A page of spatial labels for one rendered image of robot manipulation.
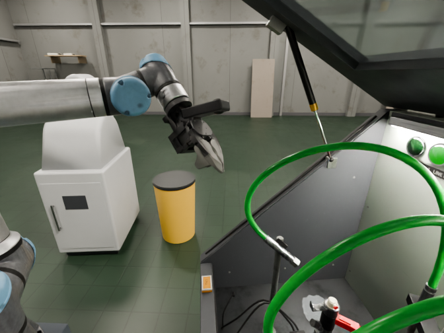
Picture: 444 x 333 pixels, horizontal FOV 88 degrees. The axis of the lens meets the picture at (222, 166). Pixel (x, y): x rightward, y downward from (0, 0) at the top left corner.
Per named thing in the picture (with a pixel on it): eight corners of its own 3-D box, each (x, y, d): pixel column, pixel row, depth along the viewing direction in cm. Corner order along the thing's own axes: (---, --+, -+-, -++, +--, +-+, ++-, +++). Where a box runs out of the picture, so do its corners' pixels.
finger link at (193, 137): (211, 156, 57) (194, 128, 58) (216, 152, 56) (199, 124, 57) (200, 158, 53) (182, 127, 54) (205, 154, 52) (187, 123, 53)
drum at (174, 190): (201, 222, 255) (199, 171, 232) (193, 248, 219) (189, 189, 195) (166, 220, 260) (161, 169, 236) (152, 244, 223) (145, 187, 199)
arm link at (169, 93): (187, 86, 62) (166, 79, 55) (196, 99, 61) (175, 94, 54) (171, 104, 66) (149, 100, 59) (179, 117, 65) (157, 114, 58)
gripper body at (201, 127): (196, 154, 63) (176, 119, 66) (217, 135, 59) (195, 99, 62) (178, 156, 57) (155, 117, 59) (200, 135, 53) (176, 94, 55)
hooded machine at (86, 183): (117, 261, 204) (86, 121, 157) (54, 260, 204) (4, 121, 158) (144, 215, 270) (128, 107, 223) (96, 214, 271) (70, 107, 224)
